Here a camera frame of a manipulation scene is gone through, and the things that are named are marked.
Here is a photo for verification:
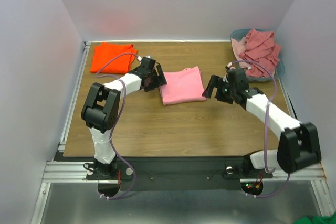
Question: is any light pink t shirt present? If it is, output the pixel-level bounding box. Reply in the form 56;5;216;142
160;66;206;105

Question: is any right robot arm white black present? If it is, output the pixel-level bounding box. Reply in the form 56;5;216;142
202;68;322;177

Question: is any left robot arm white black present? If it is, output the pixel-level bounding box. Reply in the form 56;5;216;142
81;57;167;179

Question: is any folded orange t shirt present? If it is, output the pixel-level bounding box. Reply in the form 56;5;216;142
90;42;138;74

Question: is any pale pink garment in basket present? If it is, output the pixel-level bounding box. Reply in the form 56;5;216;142
231;36;250;70

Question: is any dusty rose t shirt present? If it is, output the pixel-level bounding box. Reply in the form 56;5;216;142
239;29;281;78

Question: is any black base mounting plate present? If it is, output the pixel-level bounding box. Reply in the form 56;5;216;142
86;156;274;198

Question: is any green cloth at corner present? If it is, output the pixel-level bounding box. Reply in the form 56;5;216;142
293;215;335;224

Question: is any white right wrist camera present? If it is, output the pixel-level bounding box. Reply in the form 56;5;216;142
223;62;236;82

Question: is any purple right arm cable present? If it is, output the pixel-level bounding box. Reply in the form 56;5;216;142
227;60;291;199

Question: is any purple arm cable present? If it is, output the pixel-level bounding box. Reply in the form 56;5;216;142
227;60;291;199
95;52;142;200

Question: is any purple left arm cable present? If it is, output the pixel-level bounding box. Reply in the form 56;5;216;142
95;52;142;200

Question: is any left aluminium frame rail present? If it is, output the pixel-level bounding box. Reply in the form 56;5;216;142
42;41;92;185

